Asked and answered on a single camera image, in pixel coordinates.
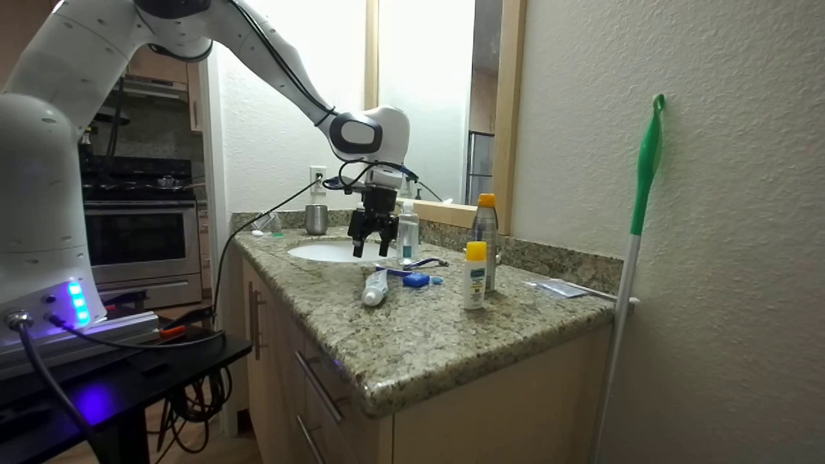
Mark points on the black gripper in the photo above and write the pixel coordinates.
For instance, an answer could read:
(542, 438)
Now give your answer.
(374, 215)

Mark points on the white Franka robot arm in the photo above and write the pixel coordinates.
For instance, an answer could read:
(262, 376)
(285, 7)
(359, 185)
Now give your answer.
(43, 172)

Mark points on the clear pump bottle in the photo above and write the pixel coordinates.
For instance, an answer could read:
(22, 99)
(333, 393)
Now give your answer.
(408, 235)

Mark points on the white toothpaste tube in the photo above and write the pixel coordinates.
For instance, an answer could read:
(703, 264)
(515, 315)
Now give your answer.
(374, 291)

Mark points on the white oval sink basin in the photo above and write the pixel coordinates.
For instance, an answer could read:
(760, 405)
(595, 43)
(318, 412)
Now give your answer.
(324, 252)

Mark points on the small blue box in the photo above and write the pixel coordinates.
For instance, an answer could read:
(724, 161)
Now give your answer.
(416, 282)

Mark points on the stainless steel cup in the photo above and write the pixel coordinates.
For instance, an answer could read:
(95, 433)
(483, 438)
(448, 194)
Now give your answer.
(316, 221)

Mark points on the dark blue curved thin object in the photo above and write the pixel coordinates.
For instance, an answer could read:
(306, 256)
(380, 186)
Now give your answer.
(435, 262)

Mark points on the green capped small container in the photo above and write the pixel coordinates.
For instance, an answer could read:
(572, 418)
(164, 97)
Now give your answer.
(275, 226)

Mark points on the white bottle yellow cap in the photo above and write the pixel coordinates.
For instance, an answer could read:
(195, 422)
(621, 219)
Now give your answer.
(475, 279)

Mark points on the white contact lens case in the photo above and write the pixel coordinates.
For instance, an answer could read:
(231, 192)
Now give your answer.
(260, 234)

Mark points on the clear plastic package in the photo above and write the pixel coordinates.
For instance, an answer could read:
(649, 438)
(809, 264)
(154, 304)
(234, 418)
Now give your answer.
(564, 287)

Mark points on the wood framed mirror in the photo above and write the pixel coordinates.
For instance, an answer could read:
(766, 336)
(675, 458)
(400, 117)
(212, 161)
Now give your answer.
(511, 104)

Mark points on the orange black clamp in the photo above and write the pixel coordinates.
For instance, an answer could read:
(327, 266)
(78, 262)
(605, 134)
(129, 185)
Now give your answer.
(175, 328)

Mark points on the wooden vanity cabinet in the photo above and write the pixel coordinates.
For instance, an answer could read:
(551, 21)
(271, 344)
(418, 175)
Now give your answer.
(517, 414)

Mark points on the stainless steel oven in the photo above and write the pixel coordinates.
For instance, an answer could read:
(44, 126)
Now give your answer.
(142, 242)

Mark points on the grey range hood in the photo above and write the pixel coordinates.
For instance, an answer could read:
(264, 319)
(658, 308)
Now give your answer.
(146, 131)

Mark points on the black robot table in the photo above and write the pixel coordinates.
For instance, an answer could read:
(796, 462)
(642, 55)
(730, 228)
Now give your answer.
(129, 378)

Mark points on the aluminium robot mounting rails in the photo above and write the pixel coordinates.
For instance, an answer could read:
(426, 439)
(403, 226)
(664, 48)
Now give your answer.
(87, 336)

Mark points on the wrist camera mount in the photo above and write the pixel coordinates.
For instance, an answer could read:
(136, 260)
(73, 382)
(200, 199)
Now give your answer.
(386, 180)

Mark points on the white wall outlet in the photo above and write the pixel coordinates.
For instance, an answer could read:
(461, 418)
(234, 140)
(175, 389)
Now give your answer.
(318, 172)

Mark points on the wooden kitchen wall cabinet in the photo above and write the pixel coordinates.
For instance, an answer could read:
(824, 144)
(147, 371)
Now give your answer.
(164, 69)

